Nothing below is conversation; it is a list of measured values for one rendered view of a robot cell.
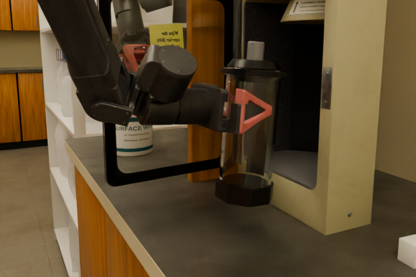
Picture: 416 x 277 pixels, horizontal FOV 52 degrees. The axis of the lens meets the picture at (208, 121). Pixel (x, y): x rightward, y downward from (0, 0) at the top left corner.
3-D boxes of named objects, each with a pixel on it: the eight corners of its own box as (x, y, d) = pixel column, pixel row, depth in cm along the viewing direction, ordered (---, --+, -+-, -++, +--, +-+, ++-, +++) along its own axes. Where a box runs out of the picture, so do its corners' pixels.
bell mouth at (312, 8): (328, 25, 96) (329, 0, 95) (392, 21, 80) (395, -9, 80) (263, 23, 88) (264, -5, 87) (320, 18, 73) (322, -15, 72)
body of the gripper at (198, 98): (200, 83, 72) (160, 82, 69) (231, 89, 63) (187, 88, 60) (197, 121, 73) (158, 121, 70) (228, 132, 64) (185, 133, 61)
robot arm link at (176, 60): (98, 76, 65) (88, 117, 59) (115, 17, 57) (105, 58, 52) (172, 96, 69) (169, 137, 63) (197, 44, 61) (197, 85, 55)
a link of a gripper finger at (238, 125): (255, 86, 72) (207, 85, 67) (281, 91, 66) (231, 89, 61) (252, 125, 73) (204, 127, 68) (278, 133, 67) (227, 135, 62)
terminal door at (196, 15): (231, 165, 100) (233, -10, 93) (106, 188, 84) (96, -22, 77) (229, 164, 101) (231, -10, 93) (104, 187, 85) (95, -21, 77)
